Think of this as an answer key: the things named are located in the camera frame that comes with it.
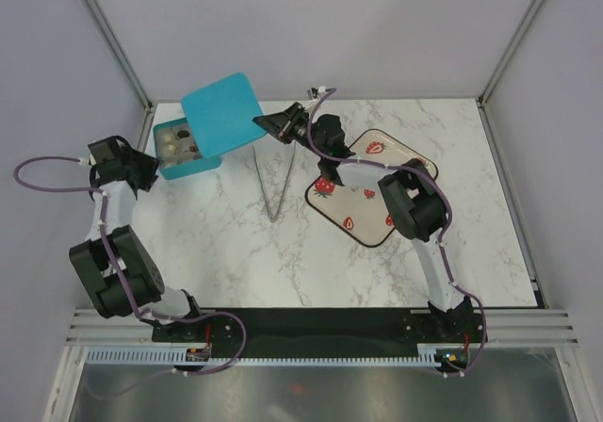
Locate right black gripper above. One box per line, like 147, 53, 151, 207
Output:
254, 102, 326, 158

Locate teal chocolate box tray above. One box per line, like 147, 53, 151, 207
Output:
152, 118, 222, 181

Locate teal box lid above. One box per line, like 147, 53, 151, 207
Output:
181, 73, 266, 157

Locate metal tweezers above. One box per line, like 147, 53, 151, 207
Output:
253, 138, 297, 223

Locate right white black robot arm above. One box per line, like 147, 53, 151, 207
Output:
253, 103, 472, 342

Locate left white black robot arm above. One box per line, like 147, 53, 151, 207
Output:
69, 136, 206, 341

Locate strawberry pattern square plate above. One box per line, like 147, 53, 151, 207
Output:
305, 129, 438, 248

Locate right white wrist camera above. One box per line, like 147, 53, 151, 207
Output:
307, 86, 328, 101

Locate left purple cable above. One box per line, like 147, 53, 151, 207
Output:
12, 155, 142, 319

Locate purple cable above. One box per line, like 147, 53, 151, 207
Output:
12, 155, 142, 319
305, 87, 487, 348

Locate aluminium frame rail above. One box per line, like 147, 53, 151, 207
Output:
65, 306, 161, 346

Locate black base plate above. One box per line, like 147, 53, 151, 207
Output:
152, 308, 483, 358

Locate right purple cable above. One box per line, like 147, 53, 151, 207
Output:
305, 87, 487, 348

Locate slotted grey cable duct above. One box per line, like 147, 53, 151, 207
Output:
86, 347, 464, 367

